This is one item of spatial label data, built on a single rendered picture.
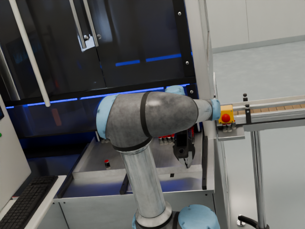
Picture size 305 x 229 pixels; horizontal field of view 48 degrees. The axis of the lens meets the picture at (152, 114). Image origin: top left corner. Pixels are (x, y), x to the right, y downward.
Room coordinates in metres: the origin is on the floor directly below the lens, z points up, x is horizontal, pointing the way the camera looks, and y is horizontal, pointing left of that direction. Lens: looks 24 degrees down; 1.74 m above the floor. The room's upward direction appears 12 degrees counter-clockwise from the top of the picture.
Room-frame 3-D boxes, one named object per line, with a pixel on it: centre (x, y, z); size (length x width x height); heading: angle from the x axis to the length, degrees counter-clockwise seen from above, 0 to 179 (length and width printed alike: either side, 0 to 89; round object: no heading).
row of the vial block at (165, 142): (1.51, -0.09, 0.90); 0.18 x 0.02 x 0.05; 77
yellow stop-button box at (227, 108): (1.50, -0.35, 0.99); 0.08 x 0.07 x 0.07; 166
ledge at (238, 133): (1.53, -0.37, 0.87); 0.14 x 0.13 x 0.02; 166
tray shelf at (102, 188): (1.41, 0.11, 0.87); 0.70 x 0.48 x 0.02; 76
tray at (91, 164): (1.52, 0.26, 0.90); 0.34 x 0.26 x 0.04; 166
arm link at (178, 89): (1.26, -0.10, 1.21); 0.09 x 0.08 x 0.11; 158
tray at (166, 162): (1.43, -0.07, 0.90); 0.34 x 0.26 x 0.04; 167
